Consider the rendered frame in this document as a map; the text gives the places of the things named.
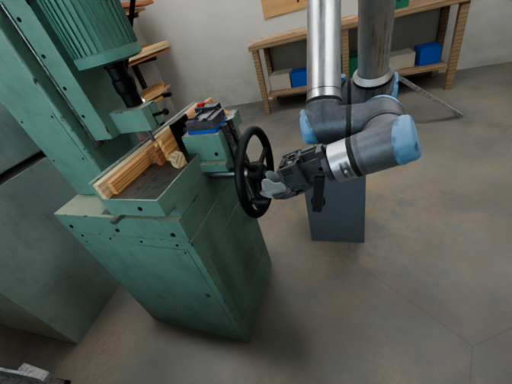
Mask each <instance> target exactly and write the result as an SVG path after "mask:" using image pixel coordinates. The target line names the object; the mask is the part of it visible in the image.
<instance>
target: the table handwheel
mask: <svg viewBox="0 0 512 384"><path fill-rule="evenodd" d="M253 135H256V137H257V138H259V140H260V141H261V145H262V146H263V150H262V153H261V157H260V158H259V161H258V163H251V164H248V163H247V162H246V161H245V154H246V150H247V147H248V143H249V140H250V138H251V137H252V136H253ZM264 158H266V165H267V167H266V165H265V164H264ZM267 171H273V172H274V158H273V153H272V149H271V146H270V142H269V140H268V138H267V135H266V134H265V132H264V131H263V130H262V129H261V128H260V127H258V126H250V127H248V128H247V129H245V130H244V132H243V133H242V134H241V136H240V138H239V141H238V145H237V147H236V151H235V164H234V168H230V169H229V170H228V171H219V172H207V175H208V178H209V179H235V189H236V193H237V196H238V200H239V203H240V204H241V206H242V209H243V210H244V211H245V213H246V214H247V215H248V216H250V217H251V218H255V219H257V218H260V217H262V216H263V215H264V214H265V213H266V212H267V210H268V208H269V206H270V204H269V205H268V206H261V205H259V208H258V209H257V210H256V209H255V208H254V207H253V206H252V205H251V203H250V200H249V199H248V194H247V190H246V186H245V178H248V179H249V181H250V182H256V186H257V191H258V197H263V196H261V195H260V192H261V191H262V186H261V182H262V180H263V179H266V172H267Z"/></svg>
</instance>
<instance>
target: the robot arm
mask: <svg viewBox="0 0 512 384"><path fill-rule="evenodd" d="M394 14H395V0H358V69H357V70H356V71H355V73H354V75H353V78H348V79H347V76H346V75H345V74H341V0H307V99H306V109H303V110H301V111H300V114H299V117H300V118H299V123H300V129H301V134H302V138H303V140H304V142H305V143H306V144H309V145H311V144H318V145H316V146H313V147H311V148H309V149H306V150H303V151H302V150H301V149H297V150H296V151H293V152H290V153H288V154H286V155H283V156H282V157H283V158H282V159H281V162H280V164H279V167H278V169H277V171H276V173H277V174H276V173H274V172H273V171H267V172H266V179H263V180H262V184H263V186H264V189H263V190H262V191H261V192H260V195H261V196H264V197H268V198H274V199H275V200H285V199H289V198H291V197H294V196H298V195H300V194H303V193H305V192H306V191H308V190H309V189H311V187H313V197H312V199H311V204H312V211H313V212H318V213H321V212H322V207H323V206H324V205H325V197H324V192H325V175H326V177H327V178H328V180H330V181H334V180H337V181H339V182H344V181H349V180H351V179H354V178H358V177H361V176H364V175H368V174H372V173H375V172H378V171H382V170H386V169H388V168H393V167H396V166H399V165H406V164H408V163H409V162H412V161H415V160H418V159H419V158H420V157H421V145H420V141H419V138H418V132H417V130H416V126H415V124H414V121H413V118H412V116H411V115H408V114H406V115H405V112H404V109H403V106H402V105H401V104H400V103H399V102H398V100H397V99H396V97H397V93H398V73H397V72H395V71H394V69H393V68H392V67H391V66H390V65H389V58H390V50H391V43H392V29H393V21H394ZM324 145H328V146H327V147H326V149H325V147H324ZM293 153H296V154H293ZM291 154H292V155H291ZM288 155H289V156H288Z"/></svg>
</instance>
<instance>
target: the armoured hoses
mask: <svg viewBox="0 0 512 384"><path fill-rule="evenodd" d="M219 127H220V129H221V130H222V131H223V132H224V135H225V137H226V140H227V143H228V144H229V148H230V151H231V153H232V155H233V157H234V159H235V151H236V147H237V145H238V141H239V138H240V136H239V134H238V132H237V129H236V128H235V124H234V122H233V119H232V118H231V117H228V118H226V119H225V123H222V124H220V126H219ZM245 161H246V162H247V163H248V164H251V163H250V160H249V158H248V155H247V153H246V154H245ZM245 186H246V187H247V189H248V192H249V194H250V196H251V198H255V197H258V196H257V194H258V191H257V186H256V182H250V181H249V179H248V178H245ZM255 191H256V192H255Z"/></svg>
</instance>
